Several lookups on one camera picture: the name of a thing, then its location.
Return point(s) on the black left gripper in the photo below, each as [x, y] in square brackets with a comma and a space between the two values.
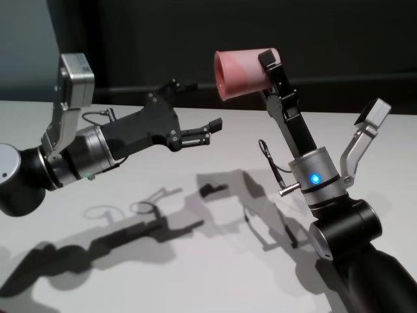
[146, 127]

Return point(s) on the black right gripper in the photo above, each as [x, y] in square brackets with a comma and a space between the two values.
[299, 133]

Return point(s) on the pink plastic cup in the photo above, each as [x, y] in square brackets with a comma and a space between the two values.
[244, 73]

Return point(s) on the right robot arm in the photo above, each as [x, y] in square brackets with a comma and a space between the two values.
[352, 225]

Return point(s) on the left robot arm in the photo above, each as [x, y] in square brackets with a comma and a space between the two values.
[19, 192]

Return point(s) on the dark grey partition panel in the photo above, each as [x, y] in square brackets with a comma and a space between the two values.
[293, 26]

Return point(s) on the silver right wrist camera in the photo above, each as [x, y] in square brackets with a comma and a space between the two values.
[374, 112]

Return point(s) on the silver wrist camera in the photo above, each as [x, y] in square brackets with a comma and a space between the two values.
[76, 78]
[374, 112]

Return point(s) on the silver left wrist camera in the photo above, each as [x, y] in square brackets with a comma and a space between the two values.
[76, 78]

